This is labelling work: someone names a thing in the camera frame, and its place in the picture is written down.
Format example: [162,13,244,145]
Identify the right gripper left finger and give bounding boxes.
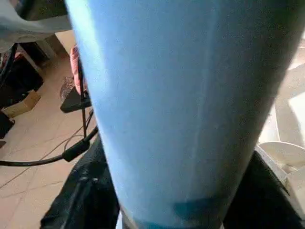
[41,136,121,229]

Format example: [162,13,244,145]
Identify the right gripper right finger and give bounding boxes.
[223,150,305,229]

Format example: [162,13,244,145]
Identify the white plastic table top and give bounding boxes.
[256,41,305,225]

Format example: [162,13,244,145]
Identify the white plastic table leg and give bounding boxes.
[64,0,305,229]

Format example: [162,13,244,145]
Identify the black tripod stand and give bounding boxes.
[60,60,94,140]

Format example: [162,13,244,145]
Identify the brown cardboard piece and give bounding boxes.
[1,91,42,120]

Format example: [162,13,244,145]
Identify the pink red object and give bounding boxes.
[70,44,87,96]

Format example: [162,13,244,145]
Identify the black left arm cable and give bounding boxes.
[0,125,100,167]

